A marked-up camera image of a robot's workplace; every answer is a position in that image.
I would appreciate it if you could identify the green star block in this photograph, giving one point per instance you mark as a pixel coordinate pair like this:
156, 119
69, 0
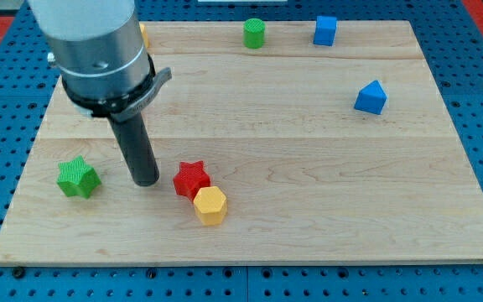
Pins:
77, 178

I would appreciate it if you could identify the blue cube block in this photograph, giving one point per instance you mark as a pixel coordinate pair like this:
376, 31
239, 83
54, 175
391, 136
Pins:
325, 30

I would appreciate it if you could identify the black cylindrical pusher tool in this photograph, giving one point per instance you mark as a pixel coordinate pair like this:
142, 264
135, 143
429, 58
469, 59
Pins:
132, 138

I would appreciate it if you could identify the blue pentagon block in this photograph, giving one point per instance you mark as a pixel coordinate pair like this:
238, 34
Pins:
371, 98

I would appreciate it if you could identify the red star block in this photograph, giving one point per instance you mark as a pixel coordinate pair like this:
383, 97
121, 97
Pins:
190, 179

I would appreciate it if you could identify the yellow hexagon block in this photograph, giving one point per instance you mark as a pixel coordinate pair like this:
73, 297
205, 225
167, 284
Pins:
210, 205

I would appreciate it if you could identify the light wooden board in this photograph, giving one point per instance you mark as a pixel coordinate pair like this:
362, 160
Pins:
309, 180

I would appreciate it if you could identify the yellow block behind arm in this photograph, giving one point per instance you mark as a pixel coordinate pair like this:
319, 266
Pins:
144, 33

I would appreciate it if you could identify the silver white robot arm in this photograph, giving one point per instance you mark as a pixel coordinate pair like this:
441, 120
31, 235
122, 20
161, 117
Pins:
99, 48

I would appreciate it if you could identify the green cylinder block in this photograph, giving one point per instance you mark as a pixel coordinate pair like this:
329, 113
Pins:
254, 33

